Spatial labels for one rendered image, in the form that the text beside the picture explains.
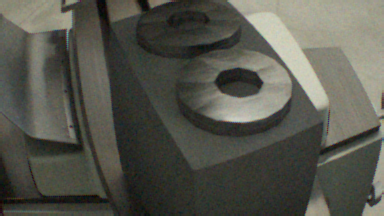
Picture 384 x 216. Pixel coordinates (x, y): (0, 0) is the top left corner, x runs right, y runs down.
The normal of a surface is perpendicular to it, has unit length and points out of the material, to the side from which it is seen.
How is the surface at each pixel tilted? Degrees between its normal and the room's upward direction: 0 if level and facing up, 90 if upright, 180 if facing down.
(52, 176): 90
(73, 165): 90
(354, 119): 0
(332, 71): 0
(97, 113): 0
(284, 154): 90
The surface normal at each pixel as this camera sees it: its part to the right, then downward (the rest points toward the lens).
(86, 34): -0.04, -0.79
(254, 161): 0.37, 0.56
